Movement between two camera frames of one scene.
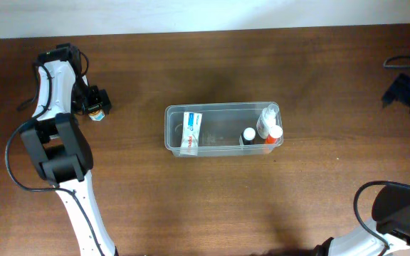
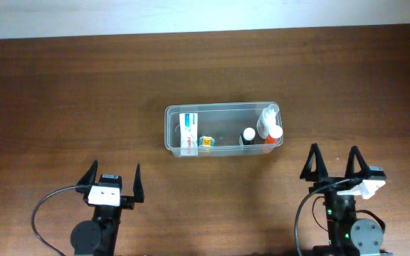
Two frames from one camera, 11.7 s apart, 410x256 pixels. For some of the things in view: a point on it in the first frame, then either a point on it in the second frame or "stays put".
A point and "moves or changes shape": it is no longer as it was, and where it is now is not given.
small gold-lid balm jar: [97, 115] to [206, 141]
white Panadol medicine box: [192, 123] moves or changes shape
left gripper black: [93, 100] to [128, 203]
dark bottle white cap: [248, 136] stays put
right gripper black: [405, 89] to [332, 181]
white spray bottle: [267, 119] stays put
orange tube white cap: [275, 131] stays put
